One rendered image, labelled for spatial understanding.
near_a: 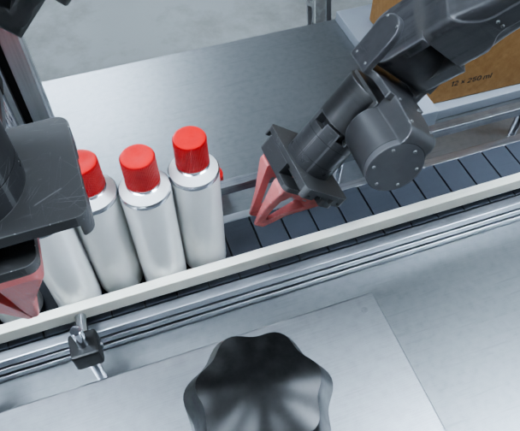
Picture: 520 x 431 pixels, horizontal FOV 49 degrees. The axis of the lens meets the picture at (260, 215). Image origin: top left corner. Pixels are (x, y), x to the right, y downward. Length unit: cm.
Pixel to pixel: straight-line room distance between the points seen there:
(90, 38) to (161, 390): 211
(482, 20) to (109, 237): 40
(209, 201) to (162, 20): 210
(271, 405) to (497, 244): 58
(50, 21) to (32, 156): 249
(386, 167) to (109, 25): 222
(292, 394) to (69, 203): 15
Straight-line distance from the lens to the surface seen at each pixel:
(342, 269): 75
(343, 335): 66
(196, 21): 262
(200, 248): 65
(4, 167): 25
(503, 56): 98
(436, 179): 82
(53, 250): 58
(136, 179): 54
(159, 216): 57
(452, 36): 54
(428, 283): 77
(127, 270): 66
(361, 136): 54
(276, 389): 31
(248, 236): 72
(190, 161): 55
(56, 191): 26
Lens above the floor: 147
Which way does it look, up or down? 53 degrees down
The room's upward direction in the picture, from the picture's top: straight up
